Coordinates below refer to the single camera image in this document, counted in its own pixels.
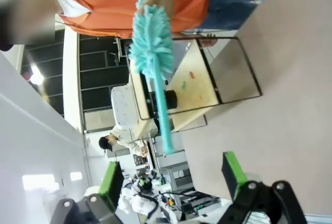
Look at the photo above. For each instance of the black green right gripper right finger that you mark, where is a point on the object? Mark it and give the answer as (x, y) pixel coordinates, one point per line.
(234, 174)

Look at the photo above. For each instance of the round ceiling lamp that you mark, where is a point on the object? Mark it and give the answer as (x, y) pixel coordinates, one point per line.
(36, 76)

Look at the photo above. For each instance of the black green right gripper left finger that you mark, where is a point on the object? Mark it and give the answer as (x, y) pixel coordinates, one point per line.
(112, 182)

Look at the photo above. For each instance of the red paper scrap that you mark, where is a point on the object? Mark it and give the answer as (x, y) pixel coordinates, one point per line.
(192, 74)

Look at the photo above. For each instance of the person in beige shirt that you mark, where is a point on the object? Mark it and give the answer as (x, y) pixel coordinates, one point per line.
(122, 137)

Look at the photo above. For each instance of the teal microfiber duster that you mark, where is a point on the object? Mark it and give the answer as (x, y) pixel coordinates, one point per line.
(151, 42)

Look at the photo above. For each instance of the person in orange shirt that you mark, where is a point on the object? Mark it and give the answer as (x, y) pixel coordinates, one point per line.
(109, 3)

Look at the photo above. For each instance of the aluminium frame cabinet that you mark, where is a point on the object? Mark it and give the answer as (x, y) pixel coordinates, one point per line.
(179, 177)

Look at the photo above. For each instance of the black mesh pen holder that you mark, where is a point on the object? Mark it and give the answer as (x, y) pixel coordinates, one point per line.
(171, 99)

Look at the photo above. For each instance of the green paper scrap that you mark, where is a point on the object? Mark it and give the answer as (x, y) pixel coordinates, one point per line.
(183, 86)

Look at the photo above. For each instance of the person's right hand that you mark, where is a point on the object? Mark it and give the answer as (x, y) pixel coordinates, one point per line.
(208, 41)

